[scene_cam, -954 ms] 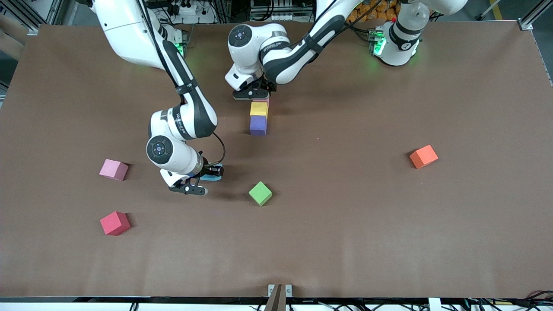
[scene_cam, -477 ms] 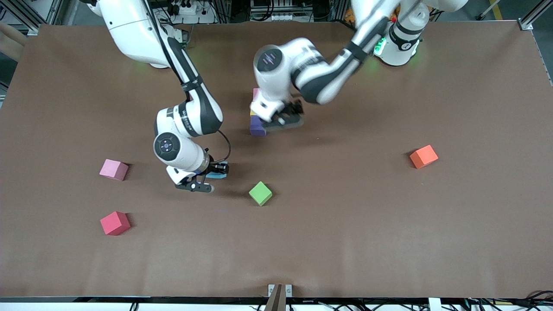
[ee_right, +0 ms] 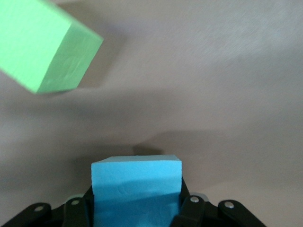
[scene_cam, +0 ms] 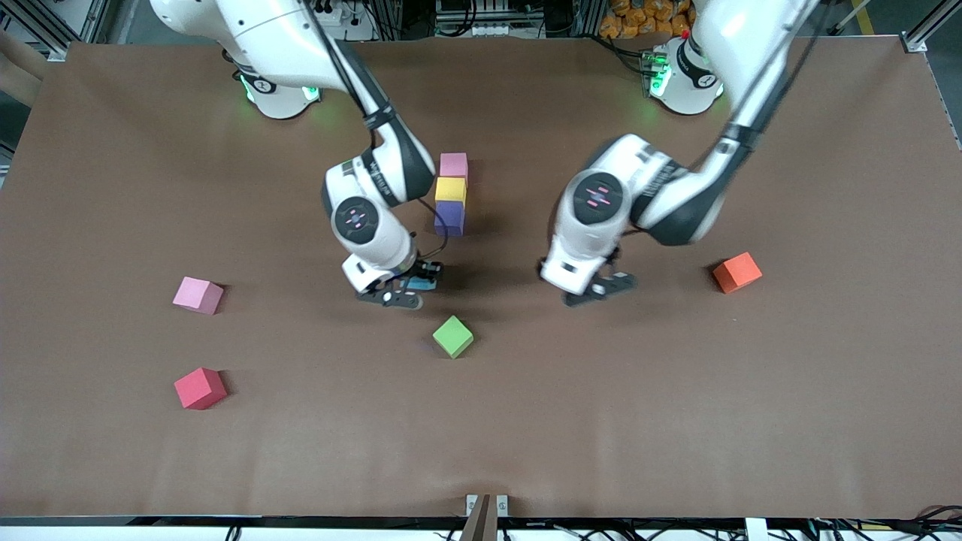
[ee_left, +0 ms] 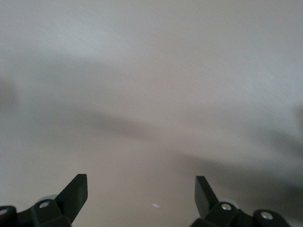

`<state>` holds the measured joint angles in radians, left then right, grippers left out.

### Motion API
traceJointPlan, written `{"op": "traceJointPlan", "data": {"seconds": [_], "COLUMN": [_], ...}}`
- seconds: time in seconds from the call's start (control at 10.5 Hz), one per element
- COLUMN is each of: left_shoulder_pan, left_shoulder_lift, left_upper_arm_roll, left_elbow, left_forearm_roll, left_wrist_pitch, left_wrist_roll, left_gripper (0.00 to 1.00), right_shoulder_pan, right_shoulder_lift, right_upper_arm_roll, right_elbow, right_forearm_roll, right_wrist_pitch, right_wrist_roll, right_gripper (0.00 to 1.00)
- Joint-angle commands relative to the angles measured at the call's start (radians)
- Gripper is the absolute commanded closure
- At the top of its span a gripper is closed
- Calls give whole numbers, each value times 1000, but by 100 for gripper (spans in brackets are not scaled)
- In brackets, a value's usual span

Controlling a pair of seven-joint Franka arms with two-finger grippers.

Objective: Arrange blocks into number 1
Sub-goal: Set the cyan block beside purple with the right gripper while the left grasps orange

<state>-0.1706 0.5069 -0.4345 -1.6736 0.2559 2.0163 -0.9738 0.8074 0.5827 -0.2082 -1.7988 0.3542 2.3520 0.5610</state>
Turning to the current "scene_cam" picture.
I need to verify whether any silver table edge bracket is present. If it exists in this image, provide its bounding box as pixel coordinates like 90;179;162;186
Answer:
465;494;510;518

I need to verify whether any green foam cube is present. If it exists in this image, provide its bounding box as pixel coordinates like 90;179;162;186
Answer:
432;314;475;360

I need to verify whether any person bare forearm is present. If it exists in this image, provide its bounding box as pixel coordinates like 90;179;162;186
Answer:
0;32;47;107

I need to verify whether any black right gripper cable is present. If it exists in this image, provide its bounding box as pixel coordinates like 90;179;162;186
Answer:
417;197;449;260

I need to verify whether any aluminium frame post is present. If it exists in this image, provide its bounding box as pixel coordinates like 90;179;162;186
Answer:
0;0;68;62
900;0;962;55

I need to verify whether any red foam cube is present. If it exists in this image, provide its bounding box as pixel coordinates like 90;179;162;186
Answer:
174;367;228;411

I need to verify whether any orange foam cube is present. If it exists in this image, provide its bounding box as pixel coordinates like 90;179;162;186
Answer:
712;251;764;295

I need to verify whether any black cable bundle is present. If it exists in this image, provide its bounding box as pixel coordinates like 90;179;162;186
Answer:
808;505;962;541

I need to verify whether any purple foam cube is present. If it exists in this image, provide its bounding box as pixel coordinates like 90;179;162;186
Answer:
434;201;466;237

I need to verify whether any pile of orange objects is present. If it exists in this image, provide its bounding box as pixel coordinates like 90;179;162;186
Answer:
600;0;696;40

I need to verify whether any brown table cover mat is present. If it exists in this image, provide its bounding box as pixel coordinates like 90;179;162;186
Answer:
0;34;962;521

